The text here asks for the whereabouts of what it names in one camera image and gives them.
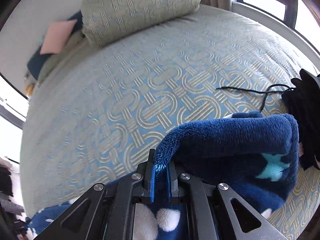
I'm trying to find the navy fleece Mickey pants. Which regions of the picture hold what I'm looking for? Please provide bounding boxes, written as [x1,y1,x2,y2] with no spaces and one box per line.
[29,112,299,239]

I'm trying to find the patterned blue grey bedspread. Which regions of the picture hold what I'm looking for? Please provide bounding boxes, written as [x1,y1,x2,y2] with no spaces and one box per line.
[20,5,319,239]

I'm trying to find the large patterned grey pillow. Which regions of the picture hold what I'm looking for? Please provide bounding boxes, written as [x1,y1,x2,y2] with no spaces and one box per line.
[81,0,201,47]

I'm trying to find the flat grey pillow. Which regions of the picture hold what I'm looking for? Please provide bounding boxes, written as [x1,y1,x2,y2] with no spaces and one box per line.
[37,30,92,87]

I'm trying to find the black garment with drawstring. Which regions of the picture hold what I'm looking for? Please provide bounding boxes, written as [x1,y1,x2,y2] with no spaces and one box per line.
[218,68,319,170]

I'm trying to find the navy blue headboard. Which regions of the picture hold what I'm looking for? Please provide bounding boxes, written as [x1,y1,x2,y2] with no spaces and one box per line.
[27,10,83,80]

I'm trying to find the pink square cushion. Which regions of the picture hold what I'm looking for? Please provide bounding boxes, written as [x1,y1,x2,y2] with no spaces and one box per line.
[40,20,77,55]

